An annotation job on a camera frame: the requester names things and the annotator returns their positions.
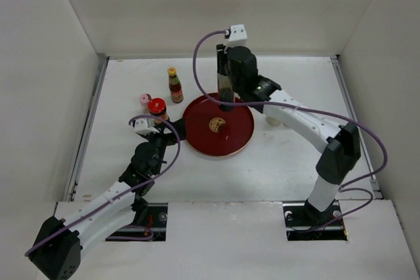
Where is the grey lid pepper shaker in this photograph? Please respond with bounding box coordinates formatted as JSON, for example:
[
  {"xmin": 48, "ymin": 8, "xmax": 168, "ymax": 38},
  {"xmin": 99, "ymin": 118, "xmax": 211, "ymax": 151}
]
[{"xmin": 266, "ymin": 116, "xmax": 282, "ymax": 127}]

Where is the tall dark soy bottle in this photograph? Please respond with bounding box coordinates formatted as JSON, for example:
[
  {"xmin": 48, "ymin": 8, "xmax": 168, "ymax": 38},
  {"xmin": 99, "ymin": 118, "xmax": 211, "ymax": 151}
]
[{"xmin": 216, "ymin": 47, "xmax": 234, "ymax": 112}]

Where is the red lid sauce jar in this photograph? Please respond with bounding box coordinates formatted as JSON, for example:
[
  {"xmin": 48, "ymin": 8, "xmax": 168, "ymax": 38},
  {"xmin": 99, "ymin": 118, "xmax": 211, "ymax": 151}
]
[{"xmin": 148, "ymin": 98, "xmax": 169, "ymax": 124}]

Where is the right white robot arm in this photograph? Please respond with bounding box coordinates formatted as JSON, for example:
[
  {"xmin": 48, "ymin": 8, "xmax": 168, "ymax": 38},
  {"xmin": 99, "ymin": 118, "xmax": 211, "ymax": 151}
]
[{"xmin": 216, "ymin": 44, "xmax": 361, "ymax": 225}]

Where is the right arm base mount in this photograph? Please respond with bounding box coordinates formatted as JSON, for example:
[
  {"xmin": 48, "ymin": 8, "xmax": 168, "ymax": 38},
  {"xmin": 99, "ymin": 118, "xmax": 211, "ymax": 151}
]
[{"xmin": 282, "ymin": 201, "xmax": 347, "ymax": 241}]

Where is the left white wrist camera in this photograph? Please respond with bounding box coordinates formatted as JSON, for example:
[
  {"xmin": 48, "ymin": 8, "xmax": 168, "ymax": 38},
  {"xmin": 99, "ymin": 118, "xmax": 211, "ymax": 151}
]
[{"xmin": 133, "ymin": 118, "xmax": 158, "ymax": 136}]

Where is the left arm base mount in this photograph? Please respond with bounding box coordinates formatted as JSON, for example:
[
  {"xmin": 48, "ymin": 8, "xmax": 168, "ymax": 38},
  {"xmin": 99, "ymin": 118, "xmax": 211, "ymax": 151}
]
[{"xmin": 106, "ymin": 199, "xmax": 169, "ymax": 242}]

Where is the yellow cap sauce bottle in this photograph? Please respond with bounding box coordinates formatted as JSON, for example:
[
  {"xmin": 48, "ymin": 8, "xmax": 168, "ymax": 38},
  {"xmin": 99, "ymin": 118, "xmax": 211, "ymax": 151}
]
[{"xmin": 167, "ymin": 67, "xmax": 184, "ymax": 103}]

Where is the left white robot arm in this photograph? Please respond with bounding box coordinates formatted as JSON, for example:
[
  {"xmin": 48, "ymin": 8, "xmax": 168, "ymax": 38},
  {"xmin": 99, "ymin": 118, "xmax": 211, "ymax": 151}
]
[{"xmin": 25, "ymin": 119, "xmax": 186, "ymax": 279}]

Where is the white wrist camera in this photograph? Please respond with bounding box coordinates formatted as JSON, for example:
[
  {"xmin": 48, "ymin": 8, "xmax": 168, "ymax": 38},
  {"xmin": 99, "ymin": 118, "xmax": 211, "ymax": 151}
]
[
  {"xmin": 224, "ymin": 24, "xmax": 247, "ymax": 47},
  {"xmin": 133, "ymin": 118, "xmax": 158, "ymax": 136}
]

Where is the red round tray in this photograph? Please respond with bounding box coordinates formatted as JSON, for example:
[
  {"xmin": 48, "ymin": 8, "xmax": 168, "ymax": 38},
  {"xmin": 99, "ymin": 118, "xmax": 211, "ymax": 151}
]
[{"xmin": 182, "ymin": 96, "xmax": 255, "ymax": 157}]

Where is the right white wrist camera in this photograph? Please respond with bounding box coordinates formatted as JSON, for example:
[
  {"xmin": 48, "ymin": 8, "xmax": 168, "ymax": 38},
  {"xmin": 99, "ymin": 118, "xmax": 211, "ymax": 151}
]
[{"xmin": 224, "ymin": 24, "xmax": 247, "ymax": 47}]

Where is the purple cable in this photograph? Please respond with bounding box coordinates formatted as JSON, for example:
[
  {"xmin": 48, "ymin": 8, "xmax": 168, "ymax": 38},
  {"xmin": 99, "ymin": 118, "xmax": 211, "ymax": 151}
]
[
  {"xmin": 24, "ymin": 114, "xmax": 181, "ymax": 257},
  {"xmin": 192, "ymin": 30, "xmax": 388, "ymax": 228}
]

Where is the pink lid spice shaker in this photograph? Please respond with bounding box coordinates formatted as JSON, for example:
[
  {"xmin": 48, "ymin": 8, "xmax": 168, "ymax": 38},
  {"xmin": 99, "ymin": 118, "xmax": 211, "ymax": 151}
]
[{"xmin": 139, "ymin": 93, "xmax": 152, "ymax": 108}]

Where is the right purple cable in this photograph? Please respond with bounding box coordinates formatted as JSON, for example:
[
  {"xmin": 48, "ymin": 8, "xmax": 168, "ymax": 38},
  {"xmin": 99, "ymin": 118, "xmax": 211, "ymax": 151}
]
[{"xmin": 192, "ymin": 30, "xmax": 388, "ymax": 228}]

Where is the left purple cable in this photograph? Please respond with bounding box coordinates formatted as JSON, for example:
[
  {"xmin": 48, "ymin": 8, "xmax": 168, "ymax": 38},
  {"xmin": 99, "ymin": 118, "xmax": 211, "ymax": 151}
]
[{"xmin": 24, "ymin": 114, "xmax": 181, "ymax": 257}]

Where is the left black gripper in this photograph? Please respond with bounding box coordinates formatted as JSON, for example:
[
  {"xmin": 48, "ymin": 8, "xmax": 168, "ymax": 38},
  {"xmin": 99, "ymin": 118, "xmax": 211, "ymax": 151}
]
[{"xmin": 142, "ymin": 118, "xmax": 185, "ymax": 175}]

